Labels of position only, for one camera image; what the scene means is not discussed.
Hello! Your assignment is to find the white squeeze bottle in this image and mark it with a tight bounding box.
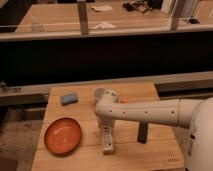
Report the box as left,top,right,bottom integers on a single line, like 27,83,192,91
101,126,114,154

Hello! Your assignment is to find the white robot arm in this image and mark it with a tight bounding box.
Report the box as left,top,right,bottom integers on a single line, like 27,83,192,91
93,88,213,171

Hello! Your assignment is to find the orange ceramic bowl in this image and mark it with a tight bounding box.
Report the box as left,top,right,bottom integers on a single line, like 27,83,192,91
44,118,81,155

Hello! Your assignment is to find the orange marker pen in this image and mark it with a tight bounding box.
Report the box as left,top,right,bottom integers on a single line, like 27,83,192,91
120,97,128,103

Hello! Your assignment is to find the black rectangular block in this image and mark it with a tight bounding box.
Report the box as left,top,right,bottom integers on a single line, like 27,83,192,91
137,123,148,143

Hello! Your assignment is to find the blue sponge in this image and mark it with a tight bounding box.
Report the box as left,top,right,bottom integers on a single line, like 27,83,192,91
60,93,78,106

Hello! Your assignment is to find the white crumpled paper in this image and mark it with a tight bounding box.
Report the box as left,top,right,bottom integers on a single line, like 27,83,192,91
92,22,116,29

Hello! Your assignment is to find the white paper sheet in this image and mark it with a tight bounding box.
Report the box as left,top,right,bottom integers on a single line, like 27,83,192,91
91,5,113,12

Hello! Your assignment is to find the small black background device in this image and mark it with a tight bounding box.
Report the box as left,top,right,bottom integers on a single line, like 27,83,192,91
189,18,200,24

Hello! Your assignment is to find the grey metal post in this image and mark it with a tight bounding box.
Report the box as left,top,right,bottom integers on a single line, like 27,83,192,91
77,0,89,34
169,0,185,30

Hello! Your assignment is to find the black cable bundle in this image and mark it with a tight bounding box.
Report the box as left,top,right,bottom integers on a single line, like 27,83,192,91
122,0,155,14

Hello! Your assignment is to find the right grey metal post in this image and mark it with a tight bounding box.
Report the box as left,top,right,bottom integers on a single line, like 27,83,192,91
169,0,185,30

